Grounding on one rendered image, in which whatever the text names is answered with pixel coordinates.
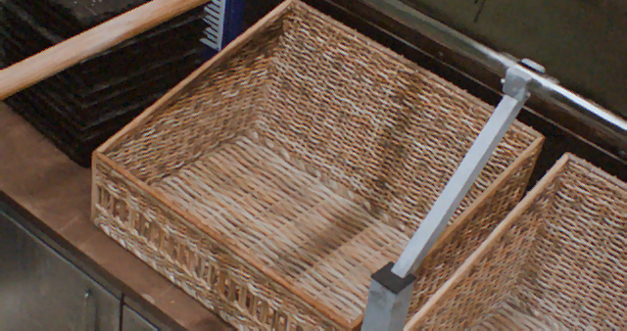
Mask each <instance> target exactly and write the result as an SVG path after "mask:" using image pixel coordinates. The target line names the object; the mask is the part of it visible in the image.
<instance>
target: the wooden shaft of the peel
mask: <svg viewBox="0 0 627 331"><path fill-rule="evenodd" d="M209 1H211V0H153V1H151V2H149V3H147V4H144V5H142V6H139V8H137V9H134V10H132V11H130V12H128V13H125V14H122V15H120V16H118V17H116V18H113V19H112V20H111V21H109V22H106V23H103V24H100V25H98V26H96V27H93V28H91V29H88V30H86V32H84V33H82V34H80V35H78V36H75V37H72V38H70V39H68V40H66V41H63V42H61V43H60V44H59V45H57V46H54V47H51V48H49V49H47V50H45V51H42V52H40V53H38V54H36V55H33V57H30V58H28V59H26V60H24V61H21V62H19V63H17V64H15V65H12V66H10V67H7V68H6V69H5V70H2V71H0V100H2V99H5V98H7V97H9V96H11V95H13V94H16V93H18V92H21V91H23V90H25V89H27V88H28V87H29V86H30V85H32V84H35V83H38V82H40V81H42V80H44V79H46V78H48V77H50V76H53V75H55V73H58V72H60V71H63V70H65V69H68V68H70V67H72V66H74V65H77V64H79V63H81V61H84V60H86V59H88V58H90V57H92V56H95V55H97V54H99V53H102V52H104V51H106V49H108V48H110V47H113V46H115V45H118V44H120V43H122V42H124V41H125V40H127V39H130V38H133V36H135V35H137V34H139V33H141V32H143V31H146V30H149V29H151V28H153V27H155V26H157V24H161V23H163V22H166V21H168V20H170V19H172V18H175V17H177V16H179V15H182V14H184V12H186V11H189V10H191V9H193V8H195V7H198V6H200V5H202V4H205V3H207V2H209Z"/></svg>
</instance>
